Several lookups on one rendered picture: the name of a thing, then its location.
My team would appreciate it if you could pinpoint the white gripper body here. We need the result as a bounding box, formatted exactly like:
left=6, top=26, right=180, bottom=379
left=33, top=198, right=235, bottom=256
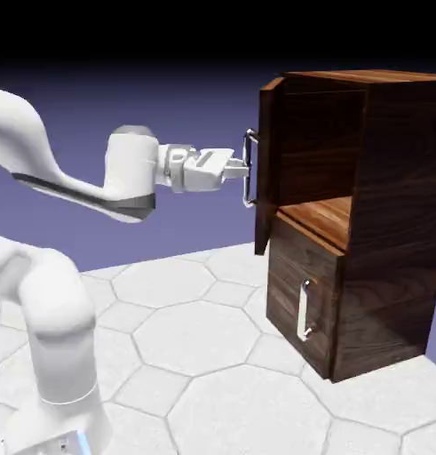
left=182, top=148, right=236, bottom=194

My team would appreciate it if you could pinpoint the dark wood hinged cabinet door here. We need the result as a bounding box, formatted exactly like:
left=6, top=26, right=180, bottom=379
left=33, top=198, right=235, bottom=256
left=254, top=76, right=286, bottom=256

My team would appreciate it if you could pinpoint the dark wood cabinet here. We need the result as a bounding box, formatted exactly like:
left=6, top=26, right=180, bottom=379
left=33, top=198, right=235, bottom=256
left=266, top=69, right=436, bottom=384

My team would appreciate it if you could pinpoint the curved metal door handle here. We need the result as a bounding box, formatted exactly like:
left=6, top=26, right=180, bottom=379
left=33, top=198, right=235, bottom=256
left=242, top=128, right=260, bottom=209

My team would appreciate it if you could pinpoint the silver metal door handle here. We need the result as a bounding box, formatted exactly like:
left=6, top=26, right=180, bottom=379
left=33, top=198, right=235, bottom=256
left=297, top=279, right=313, bottom=342

